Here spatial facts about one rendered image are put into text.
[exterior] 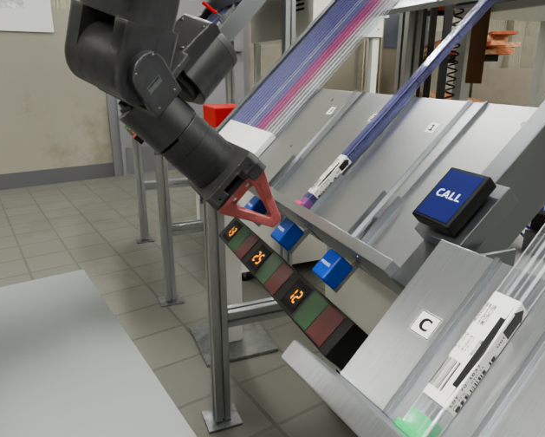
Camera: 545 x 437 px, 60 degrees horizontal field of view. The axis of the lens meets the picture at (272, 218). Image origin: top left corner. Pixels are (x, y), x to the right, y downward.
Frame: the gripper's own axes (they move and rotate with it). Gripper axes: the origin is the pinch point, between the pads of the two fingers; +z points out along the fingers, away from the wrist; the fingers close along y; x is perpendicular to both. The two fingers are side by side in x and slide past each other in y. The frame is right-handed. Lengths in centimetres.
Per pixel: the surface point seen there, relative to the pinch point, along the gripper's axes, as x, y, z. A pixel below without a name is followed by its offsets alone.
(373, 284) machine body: -5, 29, 43
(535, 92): -75, 48, 59
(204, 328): 41, 97, 58
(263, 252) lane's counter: 3.8, 3.6, 4.1
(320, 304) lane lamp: 3.5, -11.3, 4.5
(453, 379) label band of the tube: 1.2, -34.1, -4.8
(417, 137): -16.8, -6.2, 3.6
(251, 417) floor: 41, 50, 60
